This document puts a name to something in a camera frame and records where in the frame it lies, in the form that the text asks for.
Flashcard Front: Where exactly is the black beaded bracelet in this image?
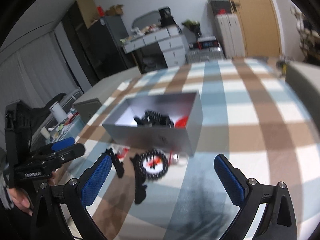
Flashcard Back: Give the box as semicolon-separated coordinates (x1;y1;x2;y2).
137;148;169;181

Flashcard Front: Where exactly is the red clear jewelry piece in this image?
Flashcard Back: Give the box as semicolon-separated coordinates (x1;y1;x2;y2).
143;151;189;173

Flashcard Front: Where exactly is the grey cardboard jewelry box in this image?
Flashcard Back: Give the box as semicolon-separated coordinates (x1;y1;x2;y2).
103;91;203;156

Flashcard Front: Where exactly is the black jewelry pile in box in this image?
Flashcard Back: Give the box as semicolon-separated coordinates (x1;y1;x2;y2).
133;110;175;128

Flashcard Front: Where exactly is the red jewelry in box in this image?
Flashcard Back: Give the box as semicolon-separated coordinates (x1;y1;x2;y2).
175;116;189;128

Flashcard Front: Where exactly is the person's left hand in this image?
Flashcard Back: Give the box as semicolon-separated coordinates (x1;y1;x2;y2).
7;188;33;216

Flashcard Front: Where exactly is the white cylinder bottle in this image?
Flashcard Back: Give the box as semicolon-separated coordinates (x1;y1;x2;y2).
49;101;68;123

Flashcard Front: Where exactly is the grey bedside safe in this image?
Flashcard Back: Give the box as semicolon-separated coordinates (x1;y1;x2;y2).
73;97;102;123

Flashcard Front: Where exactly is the black curved hair clip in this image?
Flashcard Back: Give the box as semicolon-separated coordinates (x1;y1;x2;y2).
105;148;125;179

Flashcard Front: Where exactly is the black long hair clip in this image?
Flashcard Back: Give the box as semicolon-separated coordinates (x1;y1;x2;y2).
130;154;148;205

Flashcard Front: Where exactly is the black refrigerator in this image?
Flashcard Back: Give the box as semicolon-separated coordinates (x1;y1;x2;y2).
88;16;136;79

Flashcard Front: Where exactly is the black wardrobe cabinet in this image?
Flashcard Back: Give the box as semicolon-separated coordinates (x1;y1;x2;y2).
62;0;99;86

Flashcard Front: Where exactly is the grey pillow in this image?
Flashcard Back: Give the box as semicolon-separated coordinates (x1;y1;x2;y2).
285;61;320;131

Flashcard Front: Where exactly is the brown cardboard box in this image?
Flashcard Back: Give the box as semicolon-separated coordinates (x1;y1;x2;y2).
105;4;124;16

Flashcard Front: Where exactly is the grey round mirror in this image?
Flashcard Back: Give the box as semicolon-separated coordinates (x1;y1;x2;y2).
131;10;161;30

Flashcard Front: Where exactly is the white desk with drawers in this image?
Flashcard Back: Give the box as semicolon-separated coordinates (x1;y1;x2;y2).
123;26;188;73

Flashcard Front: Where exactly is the silver suitcase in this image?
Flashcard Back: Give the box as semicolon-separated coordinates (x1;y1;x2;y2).
186;47;225;63

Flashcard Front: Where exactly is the shoe rack with shoes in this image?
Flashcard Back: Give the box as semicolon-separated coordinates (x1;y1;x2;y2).
291;5;319;66

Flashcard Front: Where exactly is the black shoe box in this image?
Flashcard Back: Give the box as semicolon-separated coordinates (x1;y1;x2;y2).
189;36;220;49

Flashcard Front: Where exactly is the white suitcase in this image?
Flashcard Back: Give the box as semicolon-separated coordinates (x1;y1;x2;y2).
215;14;245;59

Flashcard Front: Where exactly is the wooden door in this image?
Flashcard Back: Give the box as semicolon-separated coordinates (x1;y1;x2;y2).
230;0;281;57

